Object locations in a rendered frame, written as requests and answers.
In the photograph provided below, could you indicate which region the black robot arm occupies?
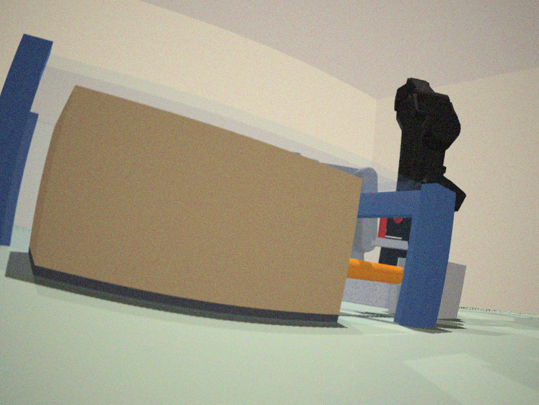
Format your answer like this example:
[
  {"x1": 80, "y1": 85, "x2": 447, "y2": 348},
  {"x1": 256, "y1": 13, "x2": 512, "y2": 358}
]
[{"x1": 394, "y1": 77, "x2": 466, "y2": 212}]

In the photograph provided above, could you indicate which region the blue flat bar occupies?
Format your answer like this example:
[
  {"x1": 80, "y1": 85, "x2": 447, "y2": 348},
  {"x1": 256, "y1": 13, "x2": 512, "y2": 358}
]
[{"x1": 427, "y1": 189, "x2": 456, "y2": 328}]

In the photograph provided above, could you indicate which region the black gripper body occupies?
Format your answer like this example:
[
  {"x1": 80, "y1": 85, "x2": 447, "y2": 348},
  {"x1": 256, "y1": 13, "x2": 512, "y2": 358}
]
[{"x1": 408, "y1": 152, "x2": 455, "y2": 192}]

